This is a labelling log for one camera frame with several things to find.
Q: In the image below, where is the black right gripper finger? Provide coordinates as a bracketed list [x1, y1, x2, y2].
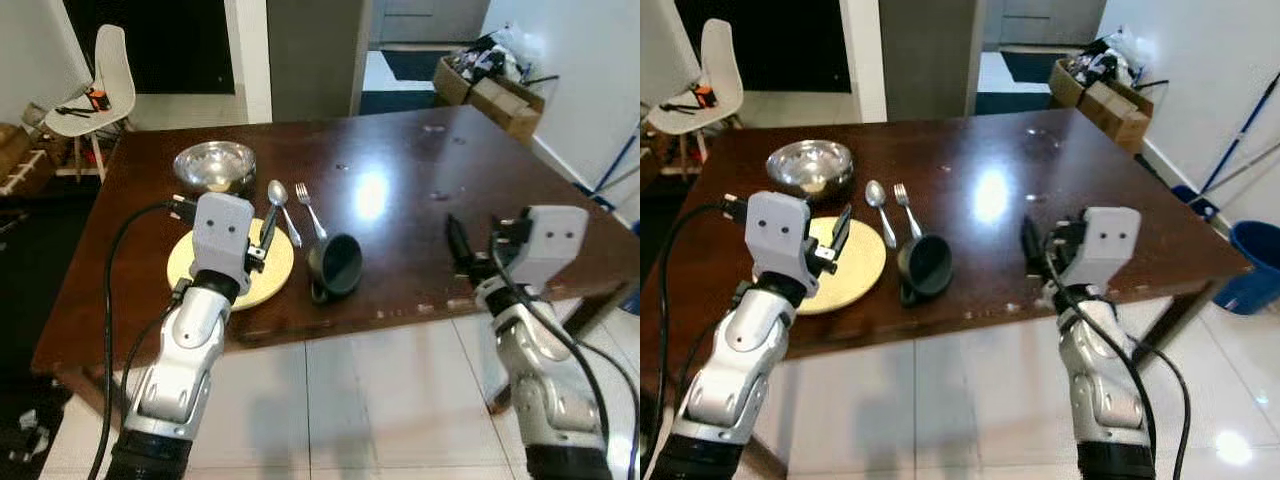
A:
[444, 213, 475, 277]
[1019, 214, 1048, 278]

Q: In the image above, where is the round yellow plate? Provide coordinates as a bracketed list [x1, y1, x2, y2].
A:
[166, 216, 297, 312]
[751, 216, 888, 317]

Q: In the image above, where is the steel spoon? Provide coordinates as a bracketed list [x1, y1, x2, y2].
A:
[864, 179, 900, 250]
[266, 180, 304, 250]

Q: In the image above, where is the steel fork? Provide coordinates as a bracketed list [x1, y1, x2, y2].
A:
[294, 182, 329, 242]
[892, 183, 927, 242]

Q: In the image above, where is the steel bowl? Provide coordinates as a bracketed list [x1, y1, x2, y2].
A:
[766, 139, 855, 199]
[172, 141, 258, 197]

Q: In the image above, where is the black cup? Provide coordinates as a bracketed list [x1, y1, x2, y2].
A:
[305, 232, 365, 305]
[896, 232, 956, 308]

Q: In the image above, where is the dark wooden table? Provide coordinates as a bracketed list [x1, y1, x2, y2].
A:
[640, 107, 1253, 479]
[30, 104, 641, 411]

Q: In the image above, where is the open cardboard box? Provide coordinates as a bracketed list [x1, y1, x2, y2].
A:
[432, 54, 547, 143]
[1047, 57, 1154, 155]

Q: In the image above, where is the dark door mat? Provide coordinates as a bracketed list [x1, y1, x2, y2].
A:
[1000, 51, 1069, 85]
[380, 49, 453, 83]

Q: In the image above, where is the blue bucket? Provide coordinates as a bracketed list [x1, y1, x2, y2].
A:
[1211, 219, 1280, 317]

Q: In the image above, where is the white plastic chair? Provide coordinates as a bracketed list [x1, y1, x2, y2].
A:
[42, 24, 138, 183]
[644, 17, 745, 179]

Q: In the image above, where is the light wooden crate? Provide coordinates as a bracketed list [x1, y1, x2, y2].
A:
[0, 120, 53, 198]

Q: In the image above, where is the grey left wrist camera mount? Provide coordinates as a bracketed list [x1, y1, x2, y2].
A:
[745, 190, 813, 283]
[189, 193, 257, 283]

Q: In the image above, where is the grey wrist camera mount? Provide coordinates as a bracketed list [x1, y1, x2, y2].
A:
[189, 193, 257, 283]
[503, 205, 591, 293]
[745, 190, 813, 283]
[1068, 207, 1143, 293]

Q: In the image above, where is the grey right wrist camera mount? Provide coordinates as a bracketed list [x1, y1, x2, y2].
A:
[1068, 207, 1143, 293]
[503, 205, 591, 293]

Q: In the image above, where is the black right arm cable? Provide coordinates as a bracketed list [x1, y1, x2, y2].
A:
[488, 248, 641, 480]
[1043, 250, 1193, 480]

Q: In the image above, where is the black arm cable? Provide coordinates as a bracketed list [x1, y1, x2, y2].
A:
[87, 198, 199, 480]
[488, 248, 641, 480]
[1043, 250, 1193, 480]
[641, 198, 751, 480]

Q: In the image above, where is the blue handled mop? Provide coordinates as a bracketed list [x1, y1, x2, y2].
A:
[1170, 98, 1280, 223]
[575, 128, 641, 211]

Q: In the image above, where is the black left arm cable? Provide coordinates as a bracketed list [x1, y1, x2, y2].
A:
[87, 198, 199, 480]
[641, 198, 751, 480]

